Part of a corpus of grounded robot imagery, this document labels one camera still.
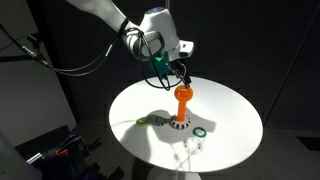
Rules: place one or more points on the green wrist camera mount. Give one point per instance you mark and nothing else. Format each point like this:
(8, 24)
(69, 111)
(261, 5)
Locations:
(159, 66)

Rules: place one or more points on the grey vertical background pole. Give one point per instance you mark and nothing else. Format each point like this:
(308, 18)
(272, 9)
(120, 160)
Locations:
(167, 4)

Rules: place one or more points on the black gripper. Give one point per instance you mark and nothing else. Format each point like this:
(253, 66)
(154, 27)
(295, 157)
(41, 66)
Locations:
(173, 68)

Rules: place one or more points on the black equipment stand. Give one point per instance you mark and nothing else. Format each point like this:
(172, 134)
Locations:
(66, 163)

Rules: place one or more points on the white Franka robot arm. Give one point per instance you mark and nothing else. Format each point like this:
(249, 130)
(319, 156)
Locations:
(156, 26)

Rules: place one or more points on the white table pedestal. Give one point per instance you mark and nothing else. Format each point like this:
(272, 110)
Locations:
(173, 175)

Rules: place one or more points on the purple tool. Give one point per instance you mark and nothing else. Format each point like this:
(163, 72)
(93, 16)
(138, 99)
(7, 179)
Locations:
(70, 138)

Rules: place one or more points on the silver metal cylinder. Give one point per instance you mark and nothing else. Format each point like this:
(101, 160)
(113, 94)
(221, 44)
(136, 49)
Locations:
(34, 158)

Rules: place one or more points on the orange clip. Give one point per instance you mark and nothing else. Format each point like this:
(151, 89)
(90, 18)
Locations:
(61, 152)

